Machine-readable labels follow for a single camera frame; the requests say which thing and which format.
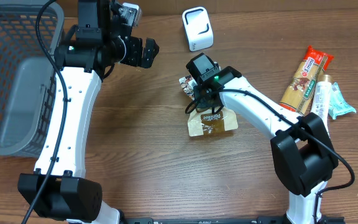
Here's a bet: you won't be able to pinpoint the white brown snack pouch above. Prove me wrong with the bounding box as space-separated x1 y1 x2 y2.
178 74 239 138

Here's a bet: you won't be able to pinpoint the orange biscuit package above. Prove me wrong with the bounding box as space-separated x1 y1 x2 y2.
279 45 334 114

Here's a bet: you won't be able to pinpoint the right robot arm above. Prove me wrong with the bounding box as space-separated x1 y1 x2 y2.
186 63 339 223

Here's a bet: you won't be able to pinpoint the white tube gold cap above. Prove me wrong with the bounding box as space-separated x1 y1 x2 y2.
310 74 333 133

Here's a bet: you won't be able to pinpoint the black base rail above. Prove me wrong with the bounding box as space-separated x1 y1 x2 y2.
116 216 346 224

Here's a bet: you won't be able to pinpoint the grey plastic shopping basket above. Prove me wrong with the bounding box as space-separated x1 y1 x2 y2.
0 0 56 157

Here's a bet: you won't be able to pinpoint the teal wipes packet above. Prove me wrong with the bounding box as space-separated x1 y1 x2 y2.
329 82 357 119

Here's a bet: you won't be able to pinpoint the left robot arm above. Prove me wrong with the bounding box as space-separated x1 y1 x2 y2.
17 1 159 223

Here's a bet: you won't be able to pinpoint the white barcode scanner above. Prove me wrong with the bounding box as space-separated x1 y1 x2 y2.
182 6 214 52

